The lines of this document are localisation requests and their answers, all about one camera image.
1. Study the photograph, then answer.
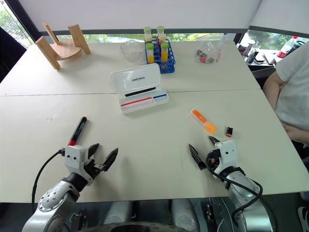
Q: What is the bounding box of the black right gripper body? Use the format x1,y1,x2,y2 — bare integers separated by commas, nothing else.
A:
205,148,222,174

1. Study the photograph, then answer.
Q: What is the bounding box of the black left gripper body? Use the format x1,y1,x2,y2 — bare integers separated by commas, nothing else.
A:
83,158,104,180

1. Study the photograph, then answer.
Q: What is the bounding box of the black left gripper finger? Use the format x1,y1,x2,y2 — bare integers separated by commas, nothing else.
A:
101,147,119,173
87,143,100,159

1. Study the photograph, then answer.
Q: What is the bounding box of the white pen case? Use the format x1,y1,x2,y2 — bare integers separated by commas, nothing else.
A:
110,63,170,115

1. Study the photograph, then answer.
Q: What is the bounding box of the orange highlighter pen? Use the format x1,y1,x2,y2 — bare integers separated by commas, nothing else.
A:
189,108,217,134

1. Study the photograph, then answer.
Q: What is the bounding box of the black marker with red end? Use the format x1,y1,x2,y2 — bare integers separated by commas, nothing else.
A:
67,116,88,146

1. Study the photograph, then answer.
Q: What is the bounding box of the grey rounded robot leg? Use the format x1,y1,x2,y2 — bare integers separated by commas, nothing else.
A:
170,199,201,232
103,200,134,231

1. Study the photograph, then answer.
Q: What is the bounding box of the clear plastic bag with parts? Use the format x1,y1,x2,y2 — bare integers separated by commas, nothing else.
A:
194,35,227,65

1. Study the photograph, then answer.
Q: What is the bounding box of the blue test tube rack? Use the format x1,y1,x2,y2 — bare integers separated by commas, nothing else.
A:
144,38,176,74

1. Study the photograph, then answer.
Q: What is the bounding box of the person in white shirt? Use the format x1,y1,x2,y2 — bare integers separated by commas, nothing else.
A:
262,41,309,160

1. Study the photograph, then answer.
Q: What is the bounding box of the white paper cup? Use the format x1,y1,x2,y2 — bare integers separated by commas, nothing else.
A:
241,38,256,57

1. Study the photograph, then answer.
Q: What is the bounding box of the green cap tube orange liquid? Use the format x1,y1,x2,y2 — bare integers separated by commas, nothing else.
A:
145,43,155,64
160,41,169,63

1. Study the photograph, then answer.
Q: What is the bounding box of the wooden curved stand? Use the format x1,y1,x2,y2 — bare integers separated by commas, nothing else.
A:
34,22,91,71

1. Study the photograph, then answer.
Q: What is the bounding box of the black white sneaker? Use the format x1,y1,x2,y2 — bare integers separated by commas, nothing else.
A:
297,205,309,232

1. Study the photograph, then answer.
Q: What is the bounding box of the red label soda bottle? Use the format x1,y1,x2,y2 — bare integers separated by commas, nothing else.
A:
277,36,299,59

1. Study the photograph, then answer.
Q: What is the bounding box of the dark chair back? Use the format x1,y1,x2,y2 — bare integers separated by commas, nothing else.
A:
0,26,28,83

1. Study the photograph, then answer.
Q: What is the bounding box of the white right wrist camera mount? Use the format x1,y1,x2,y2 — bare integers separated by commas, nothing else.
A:
213,139,239,175

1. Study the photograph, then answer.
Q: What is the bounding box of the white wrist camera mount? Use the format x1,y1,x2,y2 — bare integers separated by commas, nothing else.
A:
213,139,239,175
64,145,94,187

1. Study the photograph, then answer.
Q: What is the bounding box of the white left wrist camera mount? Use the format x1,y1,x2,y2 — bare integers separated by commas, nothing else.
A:
64,145,94,187

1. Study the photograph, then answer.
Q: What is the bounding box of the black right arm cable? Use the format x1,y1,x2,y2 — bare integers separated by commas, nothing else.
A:
207,166,278,232

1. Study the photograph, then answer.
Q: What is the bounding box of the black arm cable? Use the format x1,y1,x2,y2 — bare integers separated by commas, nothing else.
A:
207,166,278,232
31,149,66,214

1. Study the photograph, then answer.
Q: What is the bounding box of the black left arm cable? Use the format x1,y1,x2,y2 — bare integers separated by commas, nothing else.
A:
31,149,66,214

